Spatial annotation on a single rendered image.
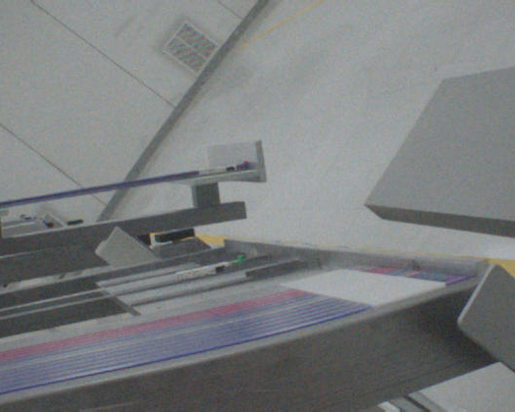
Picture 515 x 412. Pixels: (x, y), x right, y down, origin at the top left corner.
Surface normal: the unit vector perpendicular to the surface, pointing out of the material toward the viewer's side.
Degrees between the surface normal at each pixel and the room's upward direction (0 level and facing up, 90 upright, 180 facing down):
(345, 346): 90
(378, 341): 90
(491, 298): 90
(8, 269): 90
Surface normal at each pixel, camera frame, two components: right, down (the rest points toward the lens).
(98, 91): 0.30, -0.02
